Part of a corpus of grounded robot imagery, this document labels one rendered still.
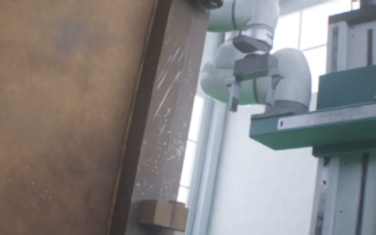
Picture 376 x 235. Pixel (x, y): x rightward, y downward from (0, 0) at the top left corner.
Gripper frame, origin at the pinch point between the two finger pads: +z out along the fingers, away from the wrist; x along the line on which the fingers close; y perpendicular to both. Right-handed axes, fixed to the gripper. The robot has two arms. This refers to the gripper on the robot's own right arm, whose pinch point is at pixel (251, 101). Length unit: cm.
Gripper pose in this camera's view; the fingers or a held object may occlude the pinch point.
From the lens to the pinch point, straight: 153.3
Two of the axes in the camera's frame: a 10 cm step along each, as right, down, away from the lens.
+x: -7.1, 1.2, 6.9
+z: -1.6, 9.3, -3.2
